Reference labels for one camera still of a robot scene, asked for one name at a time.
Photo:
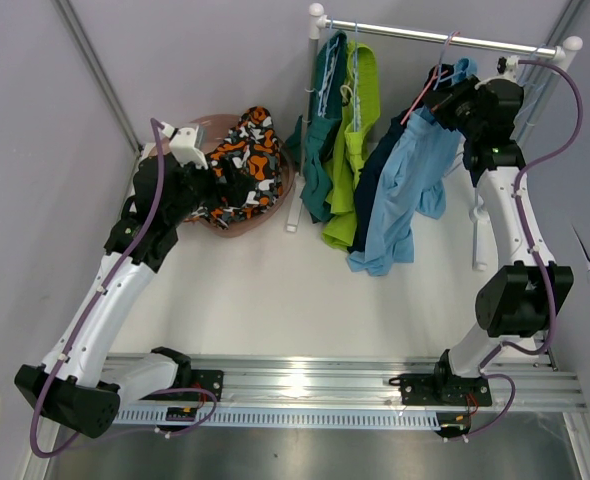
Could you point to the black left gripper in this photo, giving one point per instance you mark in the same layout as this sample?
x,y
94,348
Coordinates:
x,y
233,192

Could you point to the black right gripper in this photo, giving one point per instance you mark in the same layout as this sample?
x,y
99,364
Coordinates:
x,y
441,103

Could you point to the orange camouflage shorts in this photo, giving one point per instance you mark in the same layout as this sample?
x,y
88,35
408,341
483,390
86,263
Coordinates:
x,y
251,172

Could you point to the blue wire hanger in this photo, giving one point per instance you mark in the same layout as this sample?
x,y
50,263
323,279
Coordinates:
x,y
532,82

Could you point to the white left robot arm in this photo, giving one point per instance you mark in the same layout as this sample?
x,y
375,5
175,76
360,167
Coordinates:
x,y
68,386

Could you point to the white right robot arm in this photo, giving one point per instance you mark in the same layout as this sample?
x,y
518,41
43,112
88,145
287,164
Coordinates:
x,y
518,307

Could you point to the navy blue shorts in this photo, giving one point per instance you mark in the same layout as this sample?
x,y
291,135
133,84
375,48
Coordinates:
x,y
432,199

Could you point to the teal green shorts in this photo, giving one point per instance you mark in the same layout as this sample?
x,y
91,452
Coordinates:
x,y
317,144

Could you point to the light blue shorts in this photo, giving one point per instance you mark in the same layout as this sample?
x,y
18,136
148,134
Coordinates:
x,y
390,236

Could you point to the lime green shorts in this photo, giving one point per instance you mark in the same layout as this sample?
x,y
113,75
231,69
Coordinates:
x,y
350,153

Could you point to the blue hanger under teal shorts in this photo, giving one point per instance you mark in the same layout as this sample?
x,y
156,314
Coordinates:
x,y
326,68

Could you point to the pink translucent plastic basin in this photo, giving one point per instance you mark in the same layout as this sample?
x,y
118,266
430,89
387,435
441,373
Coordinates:
x,y
146,178

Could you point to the silver clothes rack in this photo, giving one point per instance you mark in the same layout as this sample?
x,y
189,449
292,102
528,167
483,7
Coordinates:
x,y
560,55

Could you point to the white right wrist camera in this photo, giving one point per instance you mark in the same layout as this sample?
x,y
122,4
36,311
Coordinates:
x,y
508,68

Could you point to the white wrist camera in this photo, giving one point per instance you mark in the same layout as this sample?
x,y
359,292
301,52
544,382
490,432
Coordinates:
x,y
185,144
508,68

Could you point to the pink wire hanger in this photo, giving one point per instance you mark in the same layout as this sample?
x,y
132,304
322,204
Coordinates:
x,y
428,86

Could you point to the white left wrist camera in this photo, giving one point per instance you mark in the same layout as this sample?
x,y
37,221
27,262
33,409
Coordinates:
x,y
185,144

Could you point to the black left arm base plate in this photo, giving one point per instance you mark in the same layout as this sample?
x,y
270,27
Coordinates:
x,y
210,380

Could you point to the aluminium mounting rail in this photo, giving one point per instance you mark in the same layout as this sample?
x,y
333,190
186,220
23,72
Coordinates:
x,y
308,392

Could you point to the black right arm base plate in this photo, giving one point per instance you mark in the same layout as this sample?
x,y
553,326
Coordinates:
x,y
435,390

